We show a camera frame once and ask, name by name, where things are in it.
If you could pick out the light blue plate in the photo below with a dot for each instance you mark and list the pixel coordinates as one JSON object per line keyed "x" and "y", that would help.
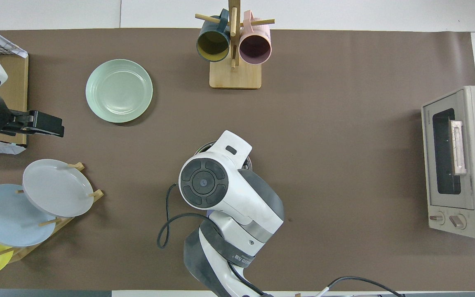
{"x": 6, "y": 218}

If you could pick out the grey plate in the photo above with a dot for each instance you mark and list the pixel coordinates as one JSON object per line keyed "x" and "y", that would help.
{"x": 56, "y": 187}

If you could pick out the wooden shelf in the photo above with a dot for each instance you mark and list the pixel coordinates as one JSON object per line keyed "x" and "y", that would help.
{"x": 12, "y": 86}

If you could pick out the mint green plate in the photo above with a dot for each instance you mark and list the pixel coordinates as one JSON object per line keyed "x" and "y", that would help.
{"x": 119, "y": 90}

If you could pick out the dark teal mug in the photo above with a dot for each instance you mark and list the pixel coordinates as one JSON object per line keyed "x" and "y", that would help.
{"x": 212, "y": 43}

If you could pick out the pink ribbed mug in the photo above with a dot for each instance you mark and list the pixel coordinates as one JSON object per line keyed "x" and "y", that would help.
{"x": 256, "y": 47}

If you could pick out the wooden mug rack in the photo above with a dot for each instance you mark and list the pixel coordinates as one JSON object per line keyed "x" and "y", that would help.
{"x": 235, "y": 76}

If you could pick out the wooden plate rack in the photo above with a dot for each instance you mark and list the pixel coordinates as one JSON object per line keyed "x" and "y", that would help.
{"x": 62, "y": 222}

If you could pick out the dark blue saucepan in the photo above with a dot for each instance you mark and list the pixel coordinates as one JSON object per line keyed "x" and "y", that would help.
{"x": 249, "y": 164}

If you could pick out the brown table mat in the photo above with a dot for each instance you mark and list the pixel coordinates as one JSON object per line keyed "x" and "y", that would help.
{"x": 344, "y": 165}

